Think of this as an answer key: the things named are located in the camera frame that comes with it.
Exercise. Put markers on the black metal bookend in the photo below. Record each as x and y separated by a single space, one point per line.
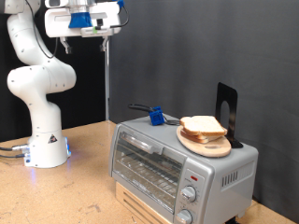
232 96

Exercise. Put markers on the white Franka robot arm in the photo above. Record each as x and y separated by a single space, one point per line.
40 81

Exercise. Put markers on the grey fabric backdrop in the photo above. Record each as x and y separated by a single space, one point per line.
218 46

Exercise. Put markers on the wooden box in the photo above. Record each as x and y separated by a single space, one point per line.
134 205

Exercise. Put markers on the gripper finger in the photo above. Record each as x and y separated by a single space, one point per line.
105 43
66 43

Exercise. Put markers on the white bread slice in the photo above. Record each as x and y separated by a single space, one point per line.
202 124

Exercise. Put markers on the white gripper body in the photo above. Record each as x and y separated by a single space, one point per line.
57 21

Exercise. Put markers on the silver oven knob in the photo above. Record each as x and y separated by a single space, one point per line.
184 216
188 193

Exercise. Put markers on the red indicator light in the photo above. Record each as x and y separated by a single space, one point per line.
194 178

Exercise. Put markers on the silver toaster oven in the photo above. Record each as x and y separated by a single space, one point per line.
243 193

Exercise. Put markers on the glass oven door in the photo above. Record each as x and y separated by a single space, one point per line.
140 143

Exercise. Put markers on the spatula with blue block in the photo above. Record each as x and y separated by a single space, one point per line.
156 116

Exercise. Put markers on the black fabric backdrop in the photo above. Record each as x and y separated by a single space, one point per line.
87 87

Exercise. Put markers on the metal stand pole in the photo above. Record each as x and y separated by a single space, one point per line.
107 81

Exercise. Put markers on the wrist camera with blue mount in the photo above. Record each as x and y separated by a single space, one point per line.
79 20

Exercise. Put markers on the round wooden board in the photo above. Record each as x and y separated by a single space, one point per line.
211 151

